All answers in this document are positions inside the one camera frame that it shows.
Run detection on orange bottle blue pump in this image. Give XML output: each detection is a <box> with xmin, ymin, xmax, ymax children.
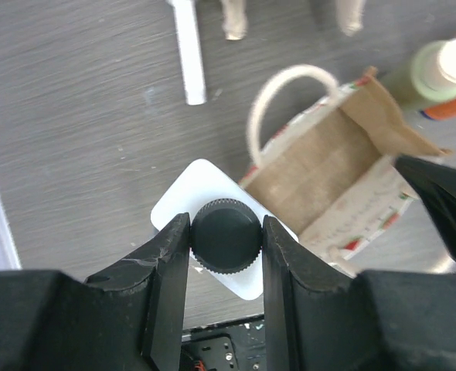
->
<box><xmin>420</xmin><ymin>99</ymin><xmax>456</xmax><ymax>121</ymax></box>

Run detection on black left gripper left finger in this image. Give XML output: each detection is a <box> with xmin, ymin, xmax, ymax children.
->
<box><xmin>0</xmin><ymin>213</ymin><xmax>190</xmax><ymax>370</ymax></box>

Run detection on green bottle beige cap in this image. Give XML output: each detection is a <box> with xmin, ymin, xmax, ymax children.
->
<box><xmin>380</xmin><ymin>39</ymin><xmax>456</xmax><ymax>111</ymax></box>

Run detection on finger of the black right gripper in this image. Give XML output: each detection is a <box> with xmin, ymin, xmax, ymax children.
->
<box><xmin>394</xmin><ymin>155</ymin><xmax>456</xmax><ymax>262</ymax></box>

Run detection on white clothes rack frame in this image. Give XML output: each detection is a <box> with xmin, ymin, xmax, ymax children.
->
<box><xmin>168</xmin><ymin>0</ymin><xmax>207</xmax><ymax>106</ymax></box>

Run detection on white bottle grey cap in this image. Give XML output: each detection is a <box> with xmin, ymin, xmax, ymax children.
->
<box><xmin>150</xmin><ymin>158</ymin><xmax>301</xmax><ymax>301</ymax></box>

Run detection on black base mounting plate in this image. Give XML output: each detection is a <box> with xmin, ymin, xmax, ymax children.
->
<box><xmin>179</xmin><ymin>315</ymin><xmax>267</xmax><ymax>371</ymax></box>

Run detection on beige jacket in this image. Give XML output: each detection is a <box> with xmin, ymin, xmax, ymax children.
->
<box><xmin>220</xmin><ymin>0</ymin><xmax>366</xmax><ymax>41</ymax></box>

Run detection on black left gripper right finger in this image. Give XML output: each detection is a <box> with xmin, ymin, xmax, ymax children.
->
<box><xmin>263</xmin><ymin>216</ymin><xmax>456</xmax><ymax>370</ymax></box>

